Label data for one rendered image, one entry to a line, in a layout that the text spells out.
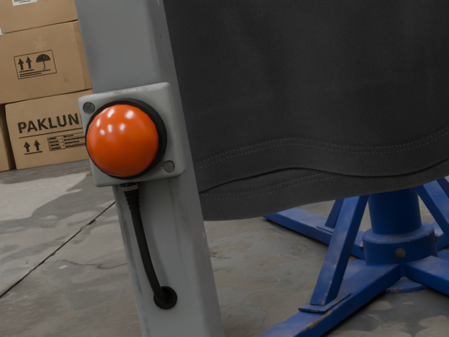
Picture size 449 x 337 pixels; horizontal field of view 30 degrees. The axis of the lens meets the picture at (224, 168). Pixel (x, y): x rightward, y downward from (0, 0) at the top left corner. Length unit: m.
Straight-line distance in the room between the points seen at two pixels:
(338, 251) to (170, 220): 1.45
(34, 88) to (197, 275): 4.87
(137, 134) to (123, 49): 0.06
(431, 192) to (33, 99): 3.69
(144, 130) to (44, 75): 4.86
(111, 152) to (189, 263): 0.09
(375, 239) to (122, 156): 1.71
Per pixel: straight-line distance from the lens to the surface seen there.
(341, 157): 0.73
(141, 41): 0.45
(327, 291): 1.87
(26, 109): 5.34
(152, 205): 0.47
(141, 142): 0.42
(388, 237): 2.10
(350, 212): 1.95
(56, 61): 5.23
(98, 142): 0.42
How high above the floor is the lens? 0.70
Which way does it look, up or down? 10 degrees down
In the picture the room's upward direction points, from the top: 10 degrees counter-clockwise
